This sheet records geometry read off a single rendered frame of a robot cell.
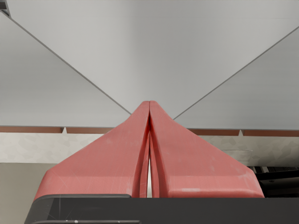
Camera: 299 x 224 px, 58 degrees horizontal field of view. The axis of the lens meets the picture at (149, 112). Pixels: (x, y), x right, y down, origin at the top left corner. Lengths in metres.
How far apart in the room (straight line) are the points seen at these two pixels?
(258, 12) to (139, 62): 0.08
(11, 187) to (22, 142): 1.34
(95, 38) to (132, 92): 0.05
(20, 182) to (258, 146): 1.50
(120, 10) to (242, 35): 0.08
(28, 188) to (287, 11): 1.74
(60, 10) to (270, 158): 0.46
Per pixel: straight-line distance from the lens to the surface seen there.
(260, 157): 0.54
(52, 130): 0.29
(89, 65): 0.19
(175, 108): 0.20
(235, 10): 0.18
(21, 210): 2.04
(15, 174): 1.76
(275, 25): 0.19
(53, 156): 0.54
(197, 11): 0.17
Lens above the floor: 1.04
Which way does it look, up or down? 54 degrees down
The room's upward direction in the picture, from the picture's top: 179 degrees counter-clockwise
